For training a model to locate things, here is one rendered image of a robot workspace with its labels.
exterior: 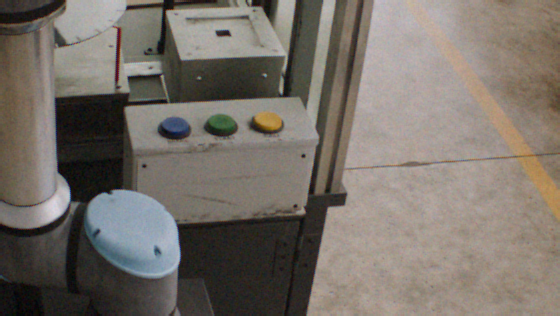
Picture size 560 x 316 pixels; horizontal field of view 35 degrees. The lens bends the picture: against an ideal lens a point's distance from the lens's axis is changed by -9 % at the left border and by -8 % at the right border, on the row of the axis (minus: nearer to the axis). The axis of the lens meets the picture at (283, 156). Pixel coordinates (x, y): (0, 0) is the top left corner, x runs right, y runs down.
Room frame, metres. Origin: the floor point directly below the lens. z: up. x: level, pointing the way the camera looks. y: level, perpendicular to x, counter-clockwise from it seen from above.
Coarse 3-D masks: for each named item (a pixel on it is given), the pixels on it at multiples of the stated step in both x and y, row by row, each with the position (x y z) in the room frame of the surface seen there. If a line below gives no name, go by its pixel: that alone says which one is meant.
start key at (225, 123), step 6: (222, 114) 1.17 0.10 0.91; (210, 120) 1.15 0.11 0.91; (216, 120) 1.16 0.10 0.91; (222, 120) 1.16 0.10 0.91; (228, 120) 1.16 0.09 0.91; (210, 126) 1.14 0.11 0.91; (216, 126) 1.14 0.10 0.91; (222, 126) 1.14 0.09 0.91; (228, 126) 1.14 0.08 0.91; (222, 132) 1.14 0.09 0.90
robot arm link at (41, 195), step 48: (0, 0) 0.76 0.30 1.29; (48, 0) 0.79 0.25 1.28; (0, 48) 0.78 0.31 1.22; (48, 48) 0.81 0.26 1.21; (0, 96) 0.78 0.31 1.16; (48, 96) 0.81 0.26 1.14; (0, 144) 0.78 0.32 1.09; (48, 144) 0.81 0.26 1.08; (0, 192) 0.79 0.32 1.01; (48, 192) 0.81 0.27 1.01; (0, 240) 0.78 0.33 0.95; (48, 240) 0.79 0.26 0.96
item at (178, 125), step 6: (168, 120) 1.14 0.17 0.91; (174, 120) 1.14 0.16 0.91; (180, 120) 1.14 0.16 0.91; (162, 126) 1.12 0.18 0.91; (168, 126) 1.12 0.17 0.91; (174, 126) 1.13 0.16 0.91; (180, 126) 1.13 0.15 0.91; (186, 126) 1.13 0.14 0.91; (168, 132) 1.11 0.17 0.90; (174, 132) 1.11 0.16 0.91; (180, 132) 1.12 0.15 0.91; (186, 132) 1.13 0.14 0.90
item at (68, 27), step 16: (80, 0) 1.41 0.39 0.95; (96, 0) 1.41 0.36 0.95; (112, 0) 1.42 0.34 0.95; (64, 16) 1.34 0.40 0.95; (80, 16) 1.35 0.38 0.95; (96, 16) 1.35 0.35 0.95; (112, 16) 1.36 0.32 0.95; (64, 32) 1.29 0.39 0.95; (80, 32) 1.29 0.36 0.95; (96, 32) 1.30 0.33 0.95
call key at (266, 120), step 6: (258, 114) 1.19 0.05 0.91; (264, 114) 1.19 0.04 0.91; (270, 114) 1.19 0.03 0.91; (276, 114) 1.19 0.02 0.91; (258, 120) 1.17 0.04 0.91; (264, 120) 1.17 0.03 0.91; (270, 120) 1.18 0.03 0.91; (276, 120) 1.18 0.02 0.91; (258, 126) 1.16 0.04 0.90; (264, 126) 1.16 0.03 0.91; (270, 126) 1.16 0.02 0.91; (276, 126) 1.17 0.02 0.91
